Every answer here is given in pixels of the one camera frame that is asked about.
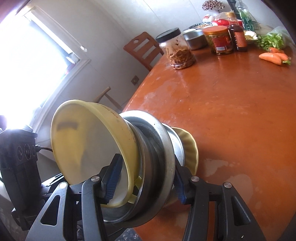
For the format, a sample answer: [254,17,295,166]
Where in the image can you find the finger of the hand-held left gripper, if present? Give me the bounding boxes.
[41,173,65,193]

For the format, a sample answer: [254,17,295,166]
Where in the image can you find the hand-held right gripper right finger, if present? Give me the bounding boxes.
[172,160,266,241]

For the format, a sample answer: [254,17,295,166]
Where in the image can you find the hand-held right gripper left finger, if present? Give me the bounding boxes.
[25,154,124,241]

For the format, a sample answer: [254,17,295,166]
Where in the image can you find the wide steel bowl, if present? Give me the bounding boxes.
[102,110,176,229]

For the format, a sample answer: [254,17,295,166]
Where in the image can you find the yellow shell-shaped plate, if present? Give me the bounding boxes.
[164,127,200,207]

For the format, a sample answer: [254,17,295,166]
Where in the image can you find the yellow enamel bowl with handle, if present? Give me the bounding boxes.
[50,100,142,208]

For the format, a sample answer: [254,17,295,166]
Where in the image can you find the steel plate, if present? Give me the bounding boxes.
[162,124,186,167]

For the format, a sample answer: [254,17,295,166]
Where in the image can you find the wooden armchair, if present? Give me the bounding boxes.
[94,87,124,112]

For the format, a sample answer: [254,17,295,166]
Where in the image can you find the window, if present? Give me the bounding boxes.
[0,7,92,130]

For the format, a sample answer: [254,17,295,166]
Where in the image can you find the slatted wooden chair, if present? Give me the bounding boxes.
[123,32,163,71]

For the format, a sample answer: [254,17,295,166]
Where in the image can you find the black-lidded plastic jar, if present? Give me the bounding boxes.
[155,28,196,70]

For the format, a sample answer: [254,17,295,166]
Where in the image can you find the steel food basin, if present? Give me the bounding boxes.
[184,30,208,50]

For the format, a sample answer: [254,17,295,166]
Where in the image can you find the red-lidded sauce jar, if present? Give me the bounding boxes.
[203,25,234,55]

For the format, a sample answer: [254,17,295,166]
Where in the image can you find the carrot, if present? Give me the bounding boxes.
[258,53,282,65]
[269,47,291,65]

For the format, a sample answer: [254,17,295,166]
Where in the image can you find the dark sauce bottle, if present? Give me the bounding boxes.
[225,12,248,52]

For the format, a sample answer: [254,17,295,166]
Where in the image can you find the plate of yellow food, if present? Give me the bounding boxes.
[244,31,258,44]

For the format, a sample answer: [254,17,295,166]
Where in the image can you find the red tissue pack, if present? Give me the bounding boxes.
[211,19,243,28]

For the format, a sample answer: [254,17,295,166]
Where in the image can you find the bag of leafy greens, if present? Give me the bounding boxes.
[257,27,293,50]

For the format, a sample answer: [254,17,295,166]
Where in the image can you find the clear plastic bottle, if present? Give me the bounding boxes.
[235,0,255,30]

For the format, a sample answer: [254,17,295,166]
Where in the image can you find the dried flower bouquet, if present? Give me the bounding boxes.
[202,0,226,11]

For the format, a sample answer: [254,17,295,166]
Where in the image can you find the black cable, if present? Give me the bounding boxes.
[35,145,55,153]

